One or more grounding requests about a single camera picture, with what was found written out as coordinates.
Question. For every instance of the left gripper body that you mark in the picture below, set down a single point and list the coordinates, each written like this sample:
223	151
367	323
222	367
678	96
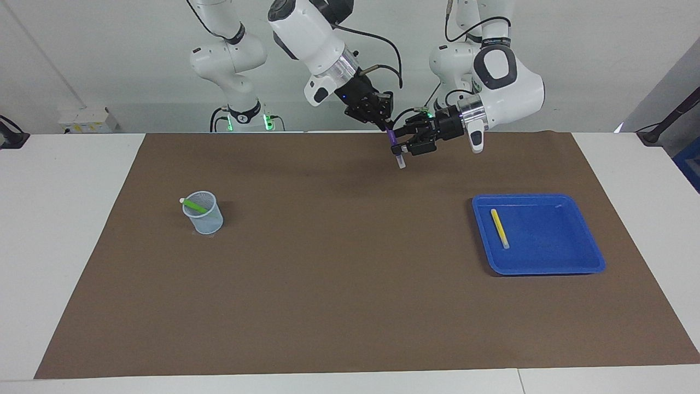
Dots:
450	123

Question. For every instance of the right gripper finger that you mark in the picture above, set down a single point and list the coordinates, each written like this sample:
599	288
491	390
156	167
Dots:
365	115
386	104

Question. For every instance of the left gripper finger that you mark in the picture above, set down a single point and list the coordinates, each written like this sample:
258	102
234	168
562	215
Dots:
418	128
420	145

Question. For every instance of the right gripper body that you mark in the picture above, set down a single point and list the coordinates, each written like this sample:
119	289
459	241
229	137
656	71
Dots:
358	92

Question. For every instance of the purple pen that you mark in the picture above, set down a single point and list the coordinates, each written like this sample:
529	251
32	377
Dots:
396	146

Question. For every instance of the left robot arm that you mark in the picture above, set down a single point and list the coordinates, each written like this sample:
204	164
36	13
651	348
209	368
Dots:
514	93

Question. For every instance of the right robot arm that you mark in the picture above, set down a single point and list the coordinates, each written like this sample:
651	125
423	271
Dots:
306	38

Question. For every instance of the blue plastic tray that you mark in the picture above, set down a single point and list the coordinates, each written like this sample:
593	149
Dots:
547	241

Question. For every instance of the yellow pen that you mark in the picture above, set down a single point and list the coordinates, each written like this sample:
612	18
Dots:
499	228

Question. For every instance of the clear mesh pen cup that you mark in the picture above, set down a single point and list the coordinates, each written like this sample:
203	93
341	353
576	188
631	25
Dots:
206	219

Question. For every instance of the green pen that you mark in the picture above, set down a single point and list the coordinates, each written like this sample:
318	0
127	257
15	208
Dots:
194	206

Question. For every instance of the black stand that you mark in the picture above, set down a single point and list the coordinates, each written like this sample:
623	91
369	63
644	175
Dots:
11	137
664	123

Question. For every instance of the blue crate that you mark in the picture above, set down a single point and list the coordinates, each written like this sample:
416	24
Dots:
689	164

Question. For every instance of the white box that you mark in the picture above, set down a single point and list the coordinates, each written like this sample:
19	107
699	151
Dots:
87	120

